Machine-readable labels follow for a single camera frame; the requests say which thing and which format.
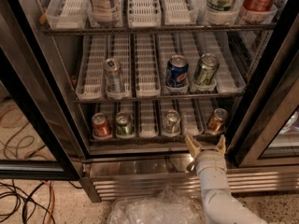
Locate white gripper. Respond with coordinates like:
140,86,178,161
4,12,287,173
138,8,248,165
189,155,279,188
185,133,227,173

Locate orange soda can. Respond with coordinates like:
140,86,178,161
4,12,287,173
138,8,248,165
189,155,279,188
206,108,228,134

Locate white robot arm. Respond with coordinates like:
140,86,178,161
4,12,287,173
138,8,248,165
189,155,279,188
185,133,267,224

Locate green white soda can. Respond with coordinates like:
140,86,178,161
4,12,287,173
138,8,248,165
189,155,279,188
163,110,180,133

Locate green can middle shelf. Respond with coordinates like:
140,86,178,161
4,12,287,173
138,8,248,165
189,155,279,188
192,53,220,86

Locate blue pepsi can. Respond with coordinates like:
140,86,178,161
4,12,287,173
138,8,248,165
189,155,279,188
165,54,189,88

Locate green soda can bottom shelf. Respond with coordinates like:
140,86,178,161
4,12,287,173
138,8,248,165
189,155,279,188
115,112,133,136

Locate stainless steel fridge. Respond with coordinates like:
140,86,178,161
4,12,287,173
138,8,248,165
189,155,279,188
44,0,299,202

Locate red soda can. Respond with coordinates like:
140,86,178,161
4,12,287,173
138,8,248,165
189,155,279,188
92,113,111,138

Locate silver soda can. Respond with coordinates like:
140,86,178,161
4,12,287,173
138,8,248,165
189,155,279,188
104,58,125,93

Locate open glass fridge door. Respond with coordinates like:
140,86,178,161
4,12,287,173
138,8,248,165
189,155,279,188
0,0,84,180

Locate beige bottle top shelf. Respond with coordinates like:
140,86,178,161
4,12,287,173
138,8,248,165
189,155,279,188
90,0,120,24

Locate clear plastic bag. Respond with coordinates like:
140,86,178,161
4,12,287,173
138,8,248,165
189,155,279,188
107,187,206,224

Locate bottom wire shelf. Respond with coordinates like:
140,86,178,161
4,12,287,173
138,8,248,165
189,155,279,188
89,135,220,145

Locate wire shelf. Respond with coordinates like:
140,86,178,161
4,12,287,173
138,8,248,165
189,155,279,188
73,92,244,104
89,135,220,145
42,23,276,36

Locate middle wire shelf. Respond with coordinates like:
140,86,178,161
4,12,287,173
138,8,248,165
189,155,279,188
73,92,244,104

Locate top wire shelf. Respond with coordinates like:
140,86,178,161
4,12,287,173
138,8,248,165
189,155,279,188
42,23,276,36

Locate orange floor cable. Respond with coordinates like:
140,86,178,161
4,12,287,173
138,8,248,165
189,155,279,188
40,180,56,224

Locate black floor cables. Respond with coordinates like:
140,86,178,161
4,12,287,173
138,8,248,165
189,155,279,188
0,180,83,224

